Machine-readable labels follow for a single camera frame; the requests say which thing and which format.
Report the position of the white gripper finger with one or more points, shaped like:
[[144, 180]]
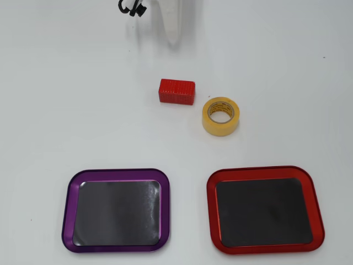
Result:
[[171, 22]]

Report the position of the yellow masking tape roll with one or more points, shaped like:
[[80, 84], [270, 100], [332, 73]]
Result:
[[211, 125]]

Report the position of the purple metal dish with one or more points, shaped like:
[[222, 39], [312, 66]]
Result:
[[71, 193]]

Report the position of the red metal dish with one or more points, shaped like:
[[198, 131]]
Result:
[[314, 193]]

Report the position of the red ribbed plastic block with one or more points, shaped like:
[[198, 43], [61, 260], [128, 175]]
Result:
[[176, 91]]

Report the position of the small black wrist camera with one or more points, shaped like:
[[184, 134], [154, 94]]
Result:
[[138, 10]]

